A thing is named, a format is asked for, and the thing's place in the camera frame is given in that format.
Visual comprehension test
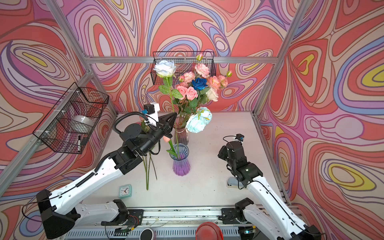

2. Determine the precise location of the light pink rose stem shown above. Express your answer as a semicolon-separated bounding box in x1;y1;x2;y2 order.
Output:
186;87;198;101

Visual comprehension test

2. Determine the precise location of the pile of artificial flowers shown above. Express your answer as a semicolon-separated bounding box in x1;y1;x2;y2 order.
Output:
140;119;154;191

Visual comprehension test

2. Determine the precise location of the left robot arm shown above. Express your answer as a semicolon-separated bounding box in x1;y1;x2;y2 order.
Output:
36;112;177;240

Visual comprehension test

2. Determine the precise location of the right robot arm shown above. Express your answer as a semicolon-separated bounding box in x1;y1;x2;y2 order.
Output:
218;139;325;240

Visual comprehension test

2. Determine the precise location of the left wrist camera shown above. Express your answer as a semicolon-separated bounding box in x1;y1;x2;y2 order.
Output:
143;102;160;127

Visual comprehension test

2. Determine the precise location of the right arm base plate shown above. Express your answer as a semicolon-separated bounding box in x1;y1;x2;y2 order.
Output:
218;208;250;225

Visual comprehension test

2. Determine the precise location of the blue purple glass vase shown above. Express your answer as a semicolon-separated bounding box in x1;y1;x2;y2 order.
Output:
168;144;191;176

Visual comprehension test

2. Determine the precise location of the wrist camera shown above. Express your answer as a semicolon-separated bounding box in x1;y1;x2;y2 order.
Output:
235;134;245;142
143;102;160;127

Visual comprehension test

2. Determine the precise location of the pink glass vase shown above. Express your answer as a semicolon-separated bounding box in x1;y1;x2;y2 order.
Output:
174;116;189;146

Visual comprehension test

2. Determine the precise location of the small teal alarm clock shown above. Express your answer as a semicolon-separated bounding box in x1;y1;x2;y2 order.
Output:
118;184;132;199

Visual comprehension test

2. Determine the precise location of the black wire basket left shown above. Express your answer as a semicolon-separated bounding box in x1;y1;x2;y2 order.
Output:
33;83;109;154

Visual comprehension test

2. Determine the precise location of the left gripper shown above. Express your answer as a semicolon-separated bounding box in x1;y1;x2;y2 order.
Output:
137;112;177;158

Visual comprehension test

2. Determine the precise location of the red emergency stop button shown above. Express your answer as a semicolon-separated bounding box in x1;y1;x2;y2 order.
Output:
196;222;224;240

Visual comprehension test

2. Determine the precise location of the pink tulip stem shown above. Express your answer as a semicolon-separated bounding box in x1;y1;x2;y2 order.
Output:
163;136;178;158

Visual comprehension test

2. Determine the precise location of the white blue rose stem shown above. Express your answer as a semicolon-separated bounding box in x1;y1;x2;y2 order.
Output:
152;59;184;158

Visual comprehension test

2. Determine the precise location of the black wire basket back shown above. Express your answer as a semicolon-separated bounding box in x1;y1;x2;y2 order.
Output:
151;50;216;86

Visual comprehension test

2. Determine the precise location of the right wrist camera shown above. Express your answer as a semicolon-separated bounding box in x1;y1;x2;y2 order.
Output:
235;134;245;142

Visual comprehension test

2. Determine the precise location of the black marker pen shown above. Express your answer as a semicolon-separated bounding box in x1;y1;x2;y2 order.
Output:
77;135;82;154

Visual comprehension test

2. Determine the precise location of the black wire basket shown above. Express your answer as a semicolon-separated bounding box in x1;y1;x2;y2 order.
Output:
33;83;109;154
151;50;216;86

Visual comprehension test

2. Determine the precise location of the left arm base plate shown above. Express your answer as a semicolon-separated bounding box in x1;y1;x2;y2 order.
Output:
101;209;144;227

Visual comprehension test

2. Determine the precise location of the black round cup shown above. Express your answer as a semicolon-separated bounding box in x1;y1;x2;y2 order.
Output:
140;229;156;240

